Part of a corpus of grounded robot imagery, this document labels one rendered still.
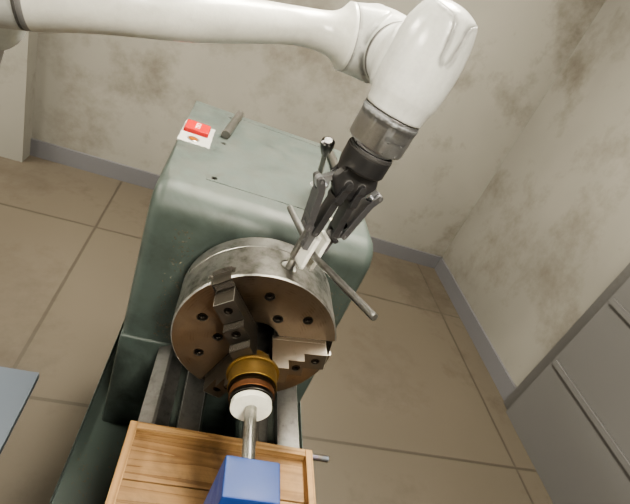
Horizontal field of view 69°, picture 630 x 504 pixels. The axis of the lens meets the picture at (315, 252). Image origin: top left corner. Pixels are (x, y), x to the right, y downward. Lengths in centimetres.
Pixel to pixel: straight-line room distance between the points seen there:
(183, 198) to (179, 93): 232
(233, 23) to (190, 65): 253
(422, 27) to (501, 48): 283
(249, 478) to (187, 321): 32
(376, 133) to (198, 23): 26
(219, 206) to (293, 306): 25
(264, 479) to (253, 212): 50
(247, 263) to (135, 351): 45
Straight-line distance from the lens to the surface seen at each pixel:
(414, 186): 360
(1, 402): 118
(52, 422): 205
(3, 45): 81
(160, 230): 96
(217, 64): 315
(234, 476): 69
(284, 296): 83
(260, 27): 68
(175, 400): 108
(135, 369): 122
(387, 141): 67
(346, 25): 76
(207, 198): 94
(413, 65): 64
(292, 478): 99
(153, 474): 93
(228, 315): 81
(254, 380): 78
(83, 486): 131
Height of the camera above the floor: 169
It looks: 30 degrees down
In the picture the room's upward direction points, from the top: 25 degrees clockwise
